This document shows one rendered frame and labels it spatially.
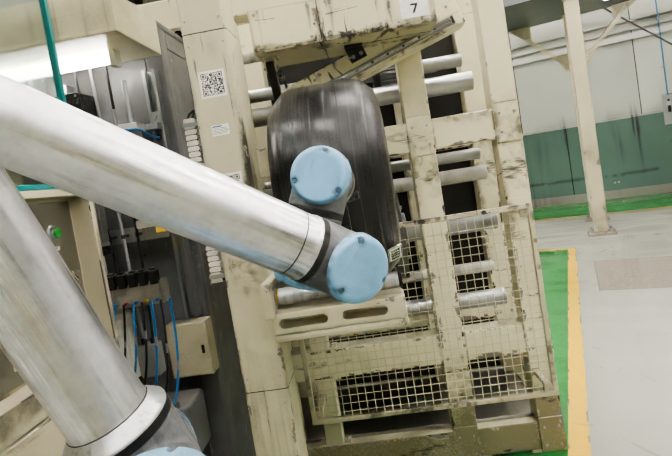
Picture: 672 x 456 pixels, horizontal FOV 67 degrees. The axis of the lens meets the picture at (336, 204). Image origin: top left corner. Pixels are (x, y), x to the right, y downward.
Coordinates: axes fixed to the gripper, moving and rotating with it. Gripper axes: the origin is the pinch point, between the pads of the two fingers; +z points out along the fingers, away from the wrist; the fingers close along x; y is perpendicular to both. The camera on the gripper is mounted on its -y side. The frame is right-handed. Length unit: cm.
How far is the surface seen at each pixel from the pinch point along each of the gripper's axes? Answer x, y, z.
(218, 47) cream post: 29, 50, 23
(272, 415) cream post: 31, -56, 36
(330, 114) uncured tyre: 0.1, 22.7, 11.8
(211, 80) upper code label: 32, 41, 24
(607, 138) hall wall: -437, 100, 837
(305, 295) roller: 14.8, -21.6, 24.4
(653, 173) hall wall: -497, 25, 824
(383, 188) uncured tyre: -10.0, 2.4, 11.0
